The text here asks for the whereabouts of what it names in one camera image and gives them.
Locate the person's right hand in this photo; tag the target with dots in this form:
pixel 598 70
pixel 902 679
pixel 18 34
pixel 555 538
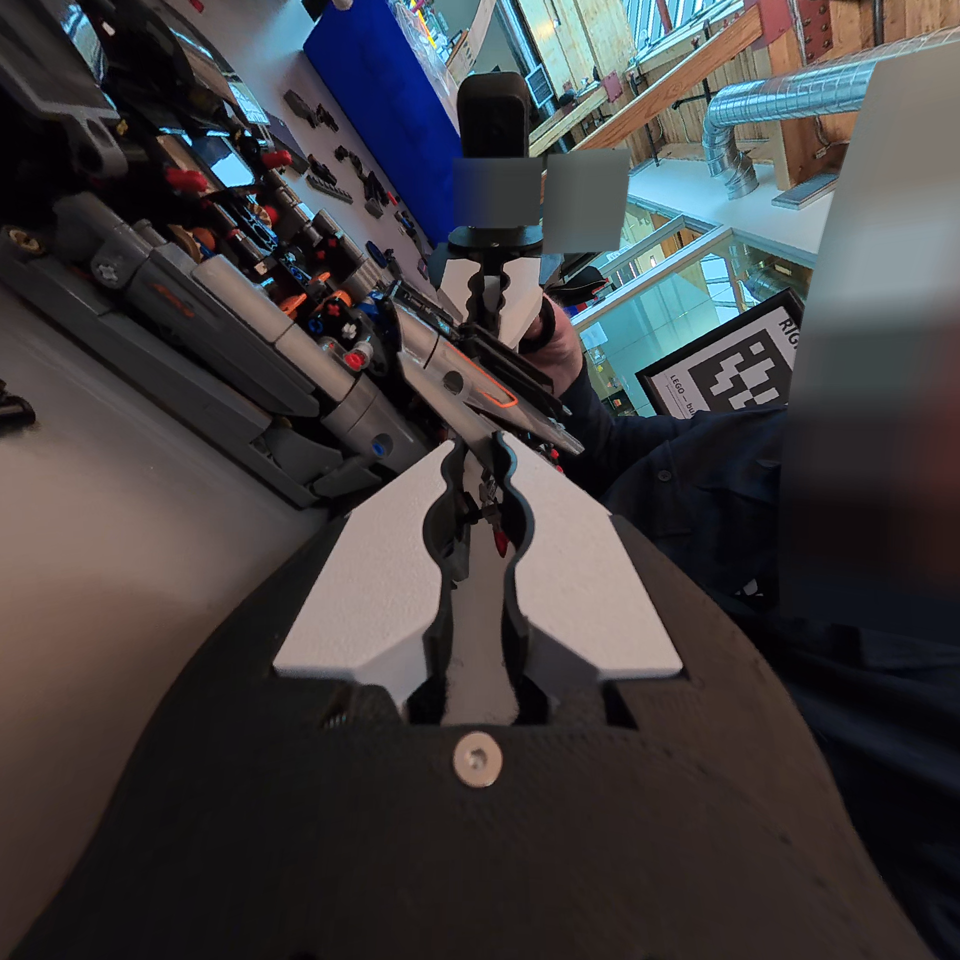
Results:
pixel 559 352

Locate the grey three-hole lego liftarm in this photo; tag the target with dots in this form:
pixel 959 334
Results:
pixel 300 101

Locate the clear plastic bags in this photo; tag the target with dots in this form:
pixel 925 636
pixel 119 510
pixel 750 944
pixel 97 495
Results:
pixel 427 22

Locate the long grey studded lego plate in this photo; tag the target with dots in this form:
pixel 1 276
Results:
pixel 330 187

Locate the white paper sign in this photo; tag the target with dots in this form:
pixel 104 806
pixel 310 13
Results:
pixel 720 367

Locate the black lego clip piece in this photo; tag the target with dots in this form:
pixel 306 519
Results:
pixel 15 405

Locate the grey lego car model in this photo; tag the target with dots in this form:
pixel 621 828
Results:
pixel 225 352

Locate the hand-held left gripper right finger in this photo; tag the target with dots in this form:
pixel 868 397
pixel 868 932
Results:
pixel 600 600

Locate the black studded lego plate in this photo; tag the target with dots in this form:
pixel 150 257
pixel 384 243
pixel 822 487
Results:
pixel 375 195

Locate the silver ventilation duct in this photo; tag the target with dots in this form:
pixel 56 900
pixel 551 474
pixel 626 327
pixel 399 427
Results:
pixel 787 90

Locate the black lego connector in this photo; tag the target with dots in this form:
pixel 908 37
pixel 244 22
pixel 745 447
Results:
pixel 324 116

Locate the blue plastic box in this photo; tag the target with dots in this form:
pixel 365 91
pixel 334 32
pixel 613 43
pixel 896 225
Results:
pixel 375 90

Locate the black lego wheel hub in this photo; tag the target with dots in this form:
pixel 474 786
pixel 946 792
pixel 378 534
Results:
pixel 373 249

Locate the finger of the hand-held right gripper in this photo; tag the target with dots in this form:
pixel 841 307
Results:
pixel 454 285
pixel 521 300

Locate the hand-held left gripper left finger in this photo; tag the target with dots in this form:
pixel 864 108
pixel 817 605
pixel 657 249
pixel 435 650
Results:
pixel 360 600

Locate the person's right forearm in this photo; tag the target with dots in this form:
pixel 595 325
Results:
pixel 600 435

